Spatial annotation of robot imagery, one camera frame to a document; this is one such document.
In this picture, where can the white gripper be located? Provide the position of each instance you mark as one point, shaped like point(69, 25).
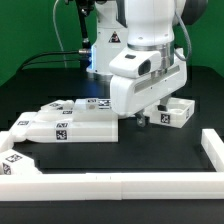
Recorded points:
point(129, 96)

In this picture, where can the white right fence rail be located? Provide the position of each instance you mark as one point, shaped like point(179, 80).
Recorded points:
point(214, 148)

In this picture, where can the white chair seat piece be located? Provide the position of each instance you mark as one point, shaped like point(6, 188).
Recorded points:
point(177, 114)

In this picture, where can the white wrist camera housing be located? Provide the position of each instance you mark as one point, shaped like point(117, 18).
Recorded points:
point(133, 64)

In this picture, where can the white fence rail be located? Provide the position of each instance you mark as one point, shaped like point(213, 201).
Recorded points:
point(6, 141)
point(214, 148)
point(94, 186)

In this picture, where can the white front fence rail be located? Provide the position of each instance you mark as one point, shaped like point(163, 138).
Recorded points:
point(94, 186)

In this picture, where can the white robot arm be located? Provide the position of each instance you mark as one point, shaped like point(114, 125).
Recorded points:
point(140, 25)

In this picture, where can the white left fence rail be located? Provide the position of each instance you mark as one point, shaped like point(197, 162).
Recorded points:
point(6, 141)

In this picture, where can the white flat back plate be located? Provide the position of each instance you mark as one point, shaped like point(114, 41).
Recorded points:
point(103, 104)

